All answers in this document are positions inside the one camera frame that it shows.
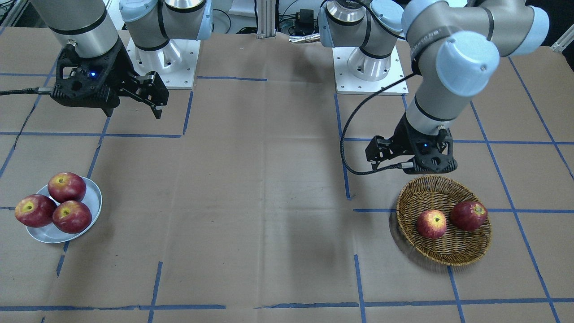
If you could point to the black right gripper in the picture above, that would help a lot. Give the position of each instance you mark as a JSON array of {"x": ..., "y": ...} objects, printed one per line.
[{"x": 117, "y": 72}]

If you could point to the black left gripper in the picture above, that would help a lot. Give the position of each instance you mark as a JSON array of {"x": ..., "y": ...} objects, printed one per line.
[{"x": 402, "y": 137}]

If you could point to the red yellow apple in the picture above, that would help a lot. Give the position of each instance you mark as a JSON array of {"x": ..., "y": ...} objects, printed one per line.
[{"x": 432, "y": 224}]

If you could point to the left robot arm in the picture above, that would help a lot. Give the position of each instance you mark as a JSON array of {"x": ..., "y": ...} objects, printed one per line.
[{"x": 454, "y": 49}]

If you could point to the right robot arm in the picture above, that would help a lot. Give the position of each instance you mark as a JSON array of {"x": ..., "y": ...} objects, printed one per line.
[{"x": 151, "y": 23}]

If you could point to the dark red apple in basket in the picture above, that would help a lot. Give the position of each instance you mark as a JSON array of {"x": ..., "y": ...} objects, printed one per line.
[{"x": 468, "y": 215}]

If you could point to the woven wicker basket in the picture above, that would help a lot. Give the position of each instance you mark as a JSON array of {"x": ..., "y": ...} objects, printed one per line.
[{"x": 423, "y": 210}]

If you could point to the red apple on plate back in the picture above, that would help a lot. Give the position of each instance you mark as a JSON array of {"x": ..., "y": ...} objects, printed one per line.
[{"x": 67, "y": 186}]

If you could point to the red apple on plate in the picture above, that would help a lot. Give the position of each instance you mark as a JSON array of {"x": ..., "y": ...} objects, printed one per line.
[
  {"x": 35, "y": 210},
  {"x": 67, "y": 186},
  {"x": 72, "y": 217}
]

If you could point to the red apple on plate front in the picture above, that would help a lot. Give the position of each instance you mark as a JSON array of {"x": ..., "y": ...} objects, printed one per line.
[{"x": 72, "y": 217}]

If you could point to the light blue plate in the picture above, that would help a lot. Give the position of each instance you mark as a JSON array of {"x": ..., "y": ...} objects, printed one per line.
[{"x": 50, "y": 234}]

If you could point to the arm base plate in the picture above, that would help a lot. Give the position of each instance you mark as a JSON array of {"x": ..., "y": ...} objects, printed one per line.
[
  {"x": 372, "y": 80},
  {"x": 184, "y": 63}
]

